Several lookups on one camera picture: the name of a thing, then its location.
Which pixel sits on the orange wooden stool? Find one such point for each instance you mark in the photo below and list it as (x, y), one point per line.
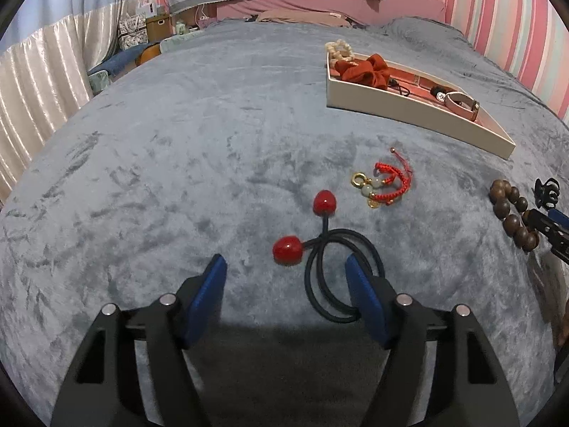
(147, 54)

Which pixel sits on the blue cushion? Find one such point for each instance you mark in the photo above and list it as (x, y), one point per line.
(115, 60)

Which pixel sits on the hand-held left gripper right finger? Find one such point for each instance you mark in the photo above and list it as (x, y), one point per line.
(369, 309)

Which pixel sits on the pink pillow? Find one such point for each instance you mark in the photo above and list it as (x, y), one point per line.
(302, 18)

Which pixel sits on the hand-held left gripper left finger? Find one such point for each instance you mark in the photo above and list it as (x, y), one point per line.
(204, 304)

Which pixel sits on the black hair claw clip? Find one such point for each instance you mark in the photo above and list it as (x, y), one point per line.
(546, 191)

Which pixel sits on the beige jewelry tray red lining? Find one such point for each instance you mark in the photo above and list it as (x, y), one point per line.
(400, 111)

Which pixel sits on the cream satin curtain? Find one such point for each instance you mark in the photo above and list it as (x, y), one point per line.
(40, 89)

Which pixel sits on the red fabric scrunchie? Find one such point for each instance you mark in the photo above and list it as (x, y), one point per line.
(360, 73)

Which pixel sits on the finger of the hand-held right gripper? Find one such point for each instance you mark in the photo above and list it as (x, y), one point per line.
(544, 227)
(561, 218)

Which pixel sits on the floral patterned box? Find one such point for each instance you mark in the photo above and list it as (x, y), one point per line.
(132, 33)

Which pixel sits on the brown cardboard box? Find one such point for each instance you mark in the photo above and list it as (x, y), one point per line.
(158, 27)

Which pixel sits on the grey plush blanket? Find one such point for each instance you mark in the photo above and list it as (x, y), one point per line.
(200, 142)

